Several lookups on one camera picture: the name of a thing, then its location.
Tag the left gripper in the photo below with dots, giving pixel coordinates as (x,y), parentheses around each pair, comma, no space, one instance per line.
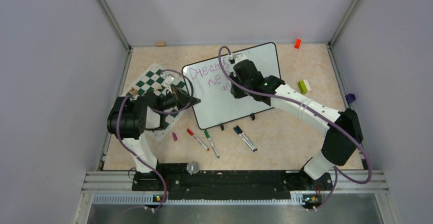
(180,98)

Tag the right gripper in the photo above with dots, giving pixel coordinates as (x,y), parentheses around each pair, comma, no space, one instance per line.
(237,94)

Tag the whiteboard with black frame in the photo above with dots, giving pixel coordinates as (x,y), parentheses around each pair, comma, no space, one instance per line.
(218,106)

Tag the pink marker cap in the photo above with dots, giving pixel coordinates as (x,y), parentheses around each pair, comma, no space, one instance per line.
(175,138)

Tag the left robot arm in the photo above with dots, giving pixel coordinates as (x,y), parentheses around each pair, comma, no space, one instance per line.
(130,117)

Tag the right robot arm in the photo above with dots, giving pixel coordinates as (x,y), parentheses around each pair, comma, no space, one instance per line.
(340,129)

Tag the red whiteboard marker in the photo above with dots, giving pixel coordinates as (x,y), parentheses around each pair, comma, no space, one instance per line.
(197,139)

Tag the green whiteboard marker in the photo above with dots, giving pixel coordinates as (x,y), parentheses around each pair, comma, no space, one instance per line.
(212,144)

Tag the whiteboard metal stand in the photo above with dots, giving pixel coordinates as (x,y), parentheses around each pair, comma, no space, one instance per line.
(251,117)

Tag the black whiteboard marker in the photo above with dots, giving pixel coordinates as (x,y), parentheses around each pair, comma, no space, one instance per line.
(247,139)

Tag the blue whiteboard marker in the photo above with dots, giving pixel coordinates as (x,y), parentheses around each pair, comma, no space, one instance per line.
(242,137)

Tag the green white chessboard mat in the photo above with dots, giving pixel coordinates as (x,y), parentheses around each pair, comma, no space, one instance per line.
(151,80)

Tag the wooden chess piece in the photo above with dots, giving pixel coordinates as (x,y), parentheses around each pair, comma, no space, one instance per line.
(133,92)

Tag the green white toy block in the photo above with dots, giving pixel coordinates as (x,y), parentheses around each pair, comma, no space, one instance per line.
(304,86)

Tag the orange toy block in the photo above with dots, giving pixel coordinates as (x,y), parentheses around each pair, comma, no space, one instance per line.
(298,43)

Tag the wooden cork piece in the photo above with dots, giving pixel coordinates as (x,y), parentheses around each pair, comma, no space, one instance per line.
(160,44)

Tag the grey round knob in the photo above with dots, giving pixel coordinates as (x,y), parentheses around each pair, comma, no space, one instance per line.
(193,167)

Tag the purple object at edge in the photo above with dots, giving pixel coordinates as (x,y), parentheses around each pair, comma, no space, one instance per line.
(350,98)

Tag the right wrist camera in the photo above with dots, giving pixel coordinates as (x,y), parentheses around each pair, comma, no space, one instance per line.
(236,58)

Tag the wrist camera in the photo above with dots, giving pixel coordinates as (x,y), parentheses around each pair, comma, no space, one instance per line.
(169,80)
(236,58)

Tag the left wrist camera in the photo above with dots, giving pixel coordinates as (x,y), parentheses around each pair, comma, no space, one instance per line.
(169,80)

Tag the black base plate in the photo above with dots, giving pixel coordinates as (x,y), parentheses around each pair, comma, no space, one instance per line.
(227,185)

